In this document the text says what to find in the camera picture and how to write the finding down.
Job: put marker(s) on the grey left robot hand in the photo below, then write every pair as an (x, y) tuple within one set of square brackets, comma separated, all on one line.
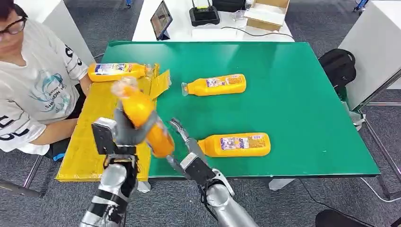
[(128, 131)]

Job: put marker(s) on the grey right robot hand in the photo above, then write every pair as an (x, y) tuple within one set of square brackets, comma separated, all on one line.
[(194, 150)]

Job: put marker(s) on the orange drink bottle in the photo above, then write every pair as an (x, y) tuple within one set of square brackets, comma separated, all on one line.
[(238, 144), (216, 85), (139, 109), (116, 71)]

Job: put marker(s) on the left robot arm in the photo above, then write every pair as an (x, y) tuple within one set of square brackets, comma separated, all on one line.
[(111, 191)]

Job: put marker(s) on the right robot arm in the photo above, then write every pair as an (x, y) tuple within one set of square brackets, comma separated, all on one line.
[(225, 203)]

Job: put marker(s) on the yellow sheet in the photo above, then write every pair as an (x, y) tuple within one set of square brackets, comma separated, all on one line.
[(91, 141)]

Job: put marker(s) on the person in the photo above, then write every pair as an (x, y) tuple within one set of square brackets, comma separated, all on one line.
[(34, 81)]

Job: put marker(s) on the green mat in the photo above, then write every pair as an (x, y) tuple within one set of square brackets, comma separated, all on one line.
[(297, 103)]

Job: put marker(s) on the white table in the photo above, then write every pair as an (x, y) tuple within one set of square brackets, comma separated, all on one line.
[(188, 31)]

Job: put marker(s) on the black tablet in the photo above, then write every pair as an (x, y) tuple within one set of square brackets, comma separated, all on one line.
[(160, 19)]

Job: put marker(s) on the white cabinet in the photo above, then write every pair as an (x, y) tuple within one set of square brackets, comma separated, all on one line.
[(372, 47), (59, 22)]

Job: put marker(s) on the black device with antennas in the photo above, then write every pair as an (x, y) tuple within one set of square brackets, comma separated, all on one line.
[(204, 15)]

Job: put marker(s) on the black case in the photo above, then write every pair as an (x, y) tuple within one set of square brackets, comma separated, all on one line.
[(228, 4)]

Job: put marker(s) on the cardboard box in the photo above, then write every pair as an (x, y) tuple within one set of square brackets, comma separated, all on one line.
[(266, 15)]

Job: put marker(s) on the black eyeglasses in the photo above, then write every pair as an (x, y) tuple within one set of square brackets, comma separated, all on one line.
[(14, 27)]

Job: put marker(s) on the black robot foot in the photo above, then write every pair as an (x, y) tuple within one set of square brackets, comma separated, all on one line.
[(338, 219)]

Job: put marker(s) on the black backpack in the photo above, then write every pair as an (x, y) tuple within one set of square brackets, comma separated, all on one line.
[(338, 69)]

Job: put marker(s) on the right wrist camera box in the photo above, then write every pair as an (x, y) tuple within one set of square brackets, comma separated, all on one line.
[(197, 169)]

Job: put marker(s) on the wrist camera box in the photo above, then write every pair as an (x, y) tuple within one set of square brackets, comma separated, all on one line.
[(197, 169), (103, 136)]

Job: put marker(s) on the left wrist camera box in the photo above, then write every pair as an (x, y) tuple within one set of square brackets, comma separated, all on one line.
[(103, 136)]

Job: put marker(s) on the metal chair frame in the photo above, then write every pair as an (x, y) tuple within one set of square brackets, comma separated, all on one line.
[(22, 189)]

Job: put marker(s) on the metal table frame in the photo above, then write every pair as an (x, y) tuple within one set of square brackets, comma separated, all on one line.
[(380, 147)]

